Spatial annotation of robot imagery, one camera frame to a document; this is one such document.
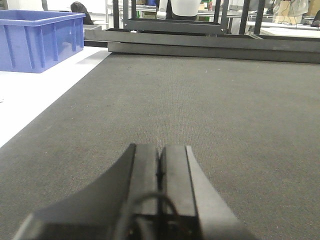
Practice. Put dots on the black-haired seated person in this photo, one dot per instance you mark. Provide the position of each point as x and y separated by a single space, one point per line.
78 7

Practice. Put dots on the blue plastic storage bin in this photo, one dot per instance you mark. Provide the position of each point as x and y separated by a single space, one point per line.
33 41

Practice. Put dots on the dark grey table mat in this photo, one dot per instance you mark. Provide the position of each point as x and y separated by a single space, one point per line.
254 127

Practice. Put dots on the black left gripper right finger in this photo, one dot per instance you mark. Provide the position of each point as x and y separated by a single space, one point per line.
203 212

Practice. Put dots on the black metal frame rack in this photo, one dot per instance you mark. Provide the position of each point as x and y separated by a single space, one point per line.
193 38

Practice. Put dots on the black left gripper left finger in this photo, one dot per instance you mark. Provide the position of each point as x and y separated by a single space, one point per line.
92 213

